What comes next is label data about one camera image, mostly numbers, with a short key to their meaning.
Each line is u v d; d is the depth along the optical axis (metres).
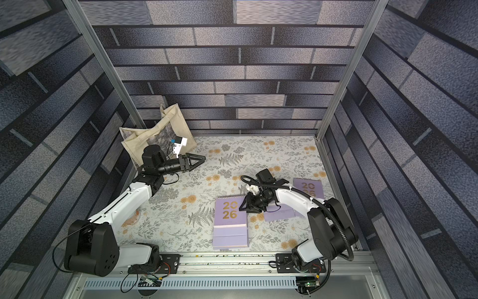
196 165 0.69
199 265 0.76
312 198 0.49
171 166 0.68
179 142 0.71
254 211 0.76
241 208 0.80
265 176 0.73
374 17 0.71
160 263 0.72
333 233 0.43
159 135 0.91
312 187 0.95
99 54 0.81
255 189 0.80
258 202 0.74
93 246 0.41
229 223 0.79
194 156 0.70
